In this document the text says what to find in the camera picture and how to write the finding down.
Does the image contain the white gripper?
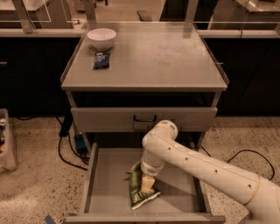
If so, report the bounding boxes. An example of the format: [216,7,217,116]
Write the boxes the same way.
[141,150,165,193]

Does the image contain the green jalapeno chip bag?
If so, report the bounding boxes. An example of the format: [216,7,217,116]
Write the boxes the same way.
[129,161,160,211]

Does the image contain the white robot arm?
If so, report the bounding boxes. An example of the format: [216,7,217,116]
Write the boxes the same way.
[141,120,280,224]

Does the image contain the open grey middle drawer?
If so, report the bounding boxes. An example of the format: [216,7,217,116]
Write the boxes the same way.
[66,145,225,224]

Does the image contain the grey top drawer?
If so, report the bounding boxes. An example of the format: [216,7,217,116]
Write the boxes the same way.
[71,107,217,132]

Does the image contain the grey drawer cabinet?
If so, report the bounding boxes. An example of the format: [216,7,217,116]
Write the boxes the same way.
[59,20,230,152]

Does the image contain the blue power box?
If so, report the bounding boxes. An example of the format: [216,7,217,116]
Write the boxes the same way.
[74,134,88,154]

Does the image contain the blue floor tape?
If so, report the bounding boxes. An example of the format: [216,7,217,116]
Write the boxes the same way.
[44,213,77,224]

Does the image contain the dark blue snack packet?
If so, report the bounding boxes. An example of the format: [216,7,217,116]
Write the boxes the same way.
[94,52,110,69]

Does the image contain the white bowl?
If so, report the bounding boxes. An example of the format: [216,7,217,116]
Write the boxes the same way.
[87,28,116,51]

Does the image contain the black drawer handle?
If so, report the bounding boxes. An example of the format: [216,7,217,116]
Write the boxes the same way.
[133,115,157,123]

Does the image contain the black floor cable left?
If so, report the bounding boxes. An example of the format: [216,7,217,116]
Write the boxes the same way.
[55,116,90,172]

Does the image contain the black floor cable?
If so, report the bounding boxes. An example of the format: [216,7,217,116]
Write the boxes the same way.
[200,144,276,181]
[55,116,90,172]

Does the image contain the black floor cable right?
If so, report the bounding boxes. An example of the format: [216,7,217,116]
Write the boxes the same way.
[200,144,276,181]

